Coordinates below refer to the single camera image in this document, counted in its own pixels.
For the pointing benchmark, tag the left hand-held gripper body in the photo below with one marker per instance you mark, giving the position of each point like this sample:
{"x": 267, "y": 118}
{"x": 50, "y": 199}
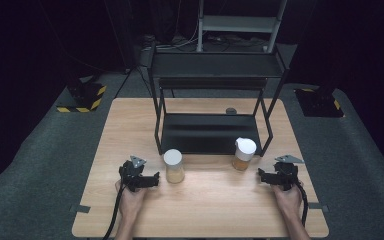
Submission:
{"x": 131, "y": 173}

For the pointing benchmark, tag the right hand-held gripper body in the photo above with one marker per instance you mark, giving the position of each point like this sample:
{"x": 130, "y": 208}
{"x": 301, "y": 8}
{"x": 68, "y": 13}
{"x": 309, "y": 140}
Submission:
{"x": 286, "y": 175}

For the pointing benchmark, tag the slim jar with white lid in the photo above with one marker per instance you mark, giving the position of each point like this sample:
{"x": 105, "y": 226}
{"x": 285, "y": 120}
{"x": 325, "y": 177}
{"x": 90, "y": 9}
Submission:
{"x": 174, "y": 166}

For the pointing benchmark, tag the wide jar with white lid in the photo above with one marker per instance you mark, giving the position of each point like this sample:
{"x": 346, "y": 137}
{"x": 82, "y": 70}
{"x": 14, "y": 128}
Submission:
{"x": 244, "y": 153}

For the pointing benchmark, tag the black two-tier metal rack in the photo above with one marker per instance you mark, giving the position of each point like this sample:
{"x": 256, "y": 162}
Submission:
{"x": 210, "y": 133}

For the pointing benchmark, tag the person's right hand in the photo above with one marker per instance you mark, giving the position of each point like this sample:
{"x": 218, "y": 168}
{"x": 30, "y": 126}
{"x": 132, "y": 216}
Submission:
{"x": 289, "y": 200}

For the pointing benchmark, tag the person's left hand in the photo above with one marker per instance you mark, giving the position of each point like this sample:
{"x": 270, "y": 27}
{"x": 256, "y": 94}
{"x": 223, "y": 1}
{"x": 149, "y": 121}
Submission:
{"x": 130, "y": 200}

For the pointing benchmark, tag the grey tape strip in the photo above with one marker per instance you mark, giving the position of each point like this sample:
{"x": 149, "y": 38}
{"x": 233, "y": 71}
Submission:
{"x": 80, "y": 208}
{"x": 319, "y": 207}

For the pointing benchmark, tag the small grey round disc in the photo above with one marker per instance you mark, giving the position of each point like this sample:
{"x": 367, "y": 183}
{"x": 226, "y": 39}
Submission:
{"x": 231, "y": 110}

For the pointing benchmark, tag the yellow-black striped stand base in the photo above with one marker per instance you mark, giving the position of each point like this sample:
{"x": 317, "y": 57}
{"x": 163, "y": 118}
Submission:
{"x": 85, "y": 96}
{"x": 318, "y": 103}

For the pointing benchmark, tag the grey metal stand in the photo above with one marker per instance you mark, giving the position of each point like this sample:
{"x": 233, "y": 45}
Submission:
{"x": 238, "y": 24}

